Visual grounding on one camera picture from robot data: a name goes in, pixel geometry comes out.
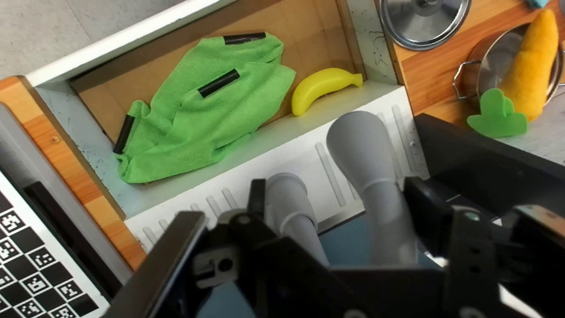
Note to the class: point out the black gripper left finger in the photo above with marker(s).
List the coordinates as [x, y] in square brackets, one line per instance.
[168, 257]

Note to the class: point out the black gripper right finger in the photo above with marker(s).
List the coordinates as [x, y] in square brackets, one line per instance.
[470, 257]

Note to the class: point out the grey plastic faucet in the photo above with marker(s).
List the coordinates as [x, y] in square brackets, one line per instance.
[367, 159]

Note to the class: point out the wooden sink side board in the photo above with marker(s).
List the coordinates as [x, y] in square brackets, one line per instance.
[108, 220]

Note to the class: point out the teal planter box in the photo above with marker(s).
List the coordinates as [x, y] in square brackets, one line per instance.
[344, 240]

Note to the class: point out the black white calibration board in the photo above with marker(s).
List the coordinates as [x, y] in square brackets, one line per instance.
[35, 265]

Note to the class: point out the green cloth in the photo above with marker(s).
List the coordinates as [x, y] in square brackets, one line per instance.
[194, 123]

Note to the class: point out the green felt leaf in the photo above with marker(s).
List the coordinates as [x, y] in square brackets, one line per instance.
[496, 116]

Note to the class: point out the white toy sink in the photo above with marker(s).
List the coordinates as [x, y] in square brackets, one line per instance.
[293, 159]

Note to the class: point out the wooden counter top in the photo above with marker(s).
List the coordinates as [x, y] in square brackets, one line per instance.
[429, 72]

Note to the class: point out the small silver pot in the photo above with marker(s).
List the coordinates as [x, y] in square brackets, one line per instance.
[491, 58]

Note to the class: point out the yellow toy corn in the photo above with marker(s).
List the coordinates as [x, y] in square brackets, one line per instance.
[532, 63]

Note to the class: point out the yellow toy banana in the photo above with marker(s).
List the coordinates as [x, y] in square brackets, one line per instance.
[318, 84]

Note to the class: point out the silver pot lid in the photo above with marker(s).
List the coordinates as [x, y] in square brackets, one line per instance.
[424, 19]

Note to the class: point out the wide black frame post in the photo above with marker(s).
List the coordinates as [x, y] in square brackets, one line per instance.
[487, 164]

